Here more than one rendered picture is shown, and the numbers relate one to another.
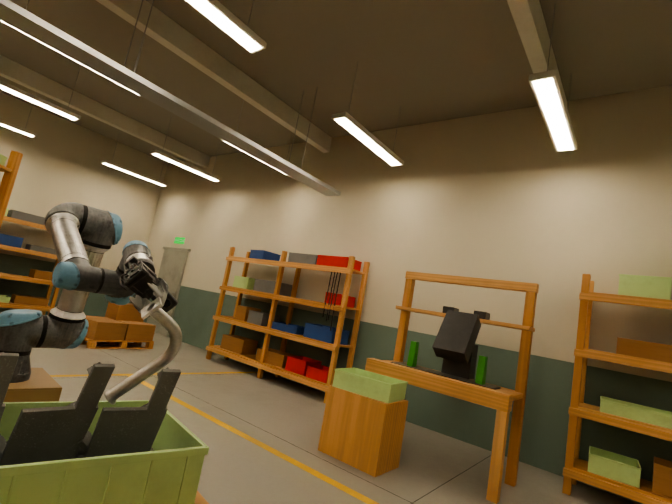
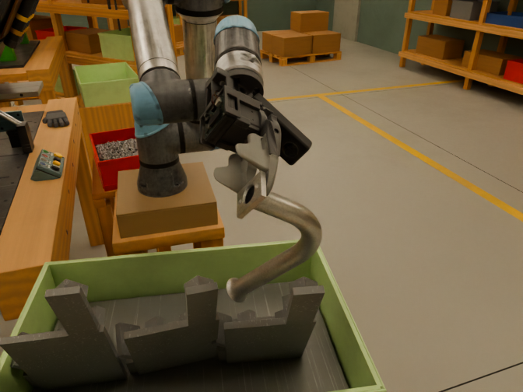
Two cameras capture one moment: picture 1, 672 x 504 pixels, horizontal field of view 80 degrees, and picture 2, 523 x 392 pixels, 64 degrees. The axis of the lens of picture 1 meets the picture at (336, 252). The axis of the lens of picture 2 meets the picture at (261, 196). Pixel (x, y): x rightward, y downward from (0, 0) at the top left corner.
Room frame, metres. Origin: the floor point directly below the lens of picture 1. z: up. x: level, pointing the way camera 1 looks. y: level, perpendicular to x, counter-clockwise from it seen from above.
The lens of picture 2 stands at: (0.62, 0.16, 1.54)
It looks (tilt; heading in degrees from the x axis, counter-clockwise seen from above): 29 degrees down; 32
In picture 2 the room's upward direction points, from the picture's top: straight up
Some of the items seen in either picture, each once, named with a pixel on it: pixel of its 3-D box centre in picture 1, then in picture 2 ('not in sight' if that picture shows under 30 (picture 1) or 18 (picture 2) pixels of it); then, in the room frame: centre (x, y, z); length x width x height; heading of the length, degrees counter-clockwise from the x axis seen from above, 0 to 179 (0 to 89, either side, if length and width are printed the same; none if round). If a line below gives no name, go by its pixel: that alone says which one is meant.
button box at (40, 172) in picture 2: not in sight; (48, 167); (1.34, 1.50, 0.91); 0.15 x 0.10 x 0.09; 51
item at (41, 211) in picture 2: not in sight; (53, 168); (1.45, 1.66, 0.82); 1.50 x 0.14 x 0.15; 51
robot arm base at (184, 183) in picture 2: (6, 362); (160, 170); (1.43, 1.04, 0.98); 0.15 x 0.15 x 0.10
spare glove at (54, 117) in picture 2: not in sight; (54, 118); (1.67, 1.94, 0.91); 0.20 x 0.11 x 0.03; 60
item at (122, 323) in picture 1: (115, 324); (300, 36); (7.54, 3.75, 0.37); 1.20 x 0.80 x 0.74; 150
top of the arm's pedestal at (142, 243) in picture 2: not in sight; (166, 213); (1.43, 1.04, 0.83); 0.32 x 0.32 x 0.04; 48
